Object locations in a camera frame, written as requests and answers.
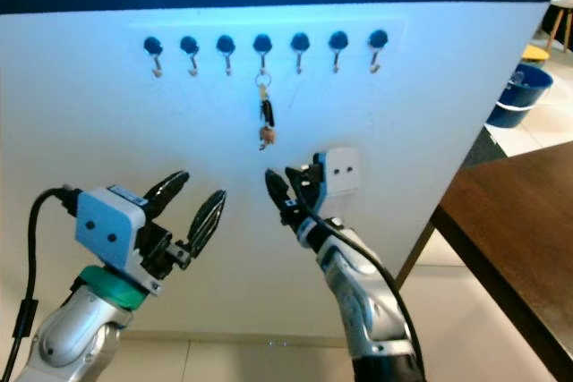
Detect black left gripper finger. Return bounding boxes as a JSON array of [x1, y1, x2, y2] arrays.
[[146, 171, 190, 218], [188, 189, 227, 258]]

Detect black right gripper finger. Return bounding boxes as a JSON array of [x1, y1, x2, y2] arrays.
[[266, 170, 301, 218], [286, 166, 322, 205]]

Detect key bunch with brown charm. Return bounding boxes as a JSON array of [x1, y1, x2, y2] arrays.
[[258, 69, 277, 150]]

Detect dark brown wooden table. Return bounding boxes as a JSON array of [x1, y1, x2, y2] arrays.
[[432, 140, 573, 382]]

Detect yellow round stool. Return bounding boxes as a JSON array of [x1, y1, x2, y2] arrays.
[[522, 42, 552, 63]]

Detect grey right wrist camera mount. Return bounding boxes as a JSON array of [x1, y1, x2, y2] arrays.
[[313, 147, 361, 200]]

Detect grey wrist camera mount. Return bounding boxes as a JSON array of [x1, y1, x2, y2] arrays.
[[75, 185, 149, 286], [313, 147, 361, 200]]

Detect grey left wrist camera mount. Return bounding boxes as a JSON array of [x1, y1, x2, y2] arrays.
[[75, 185, 149, 286]]

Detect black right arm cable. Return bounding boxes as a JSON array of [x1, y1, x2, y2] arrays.
[[295, 163, 426, 378]]

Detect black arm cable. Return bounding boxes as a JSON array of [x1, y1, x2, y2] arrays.
[[0, 185, 83, 382], [295, 163, 426, 378]]

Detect blue round wall hook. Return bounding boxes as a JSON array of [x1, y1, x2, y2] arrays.
[[329, 31, 350, 74], [143, 37, 164, 78], [252, 34, 273, 74], [290, 33, 311, 75], [179, 36, 200, 77], [368, 30, 389, 73], [216, 35, 236, 76]]

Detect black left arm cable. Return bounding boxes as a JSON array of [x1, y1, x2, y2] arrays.
[[0, 185, 83, 382]]

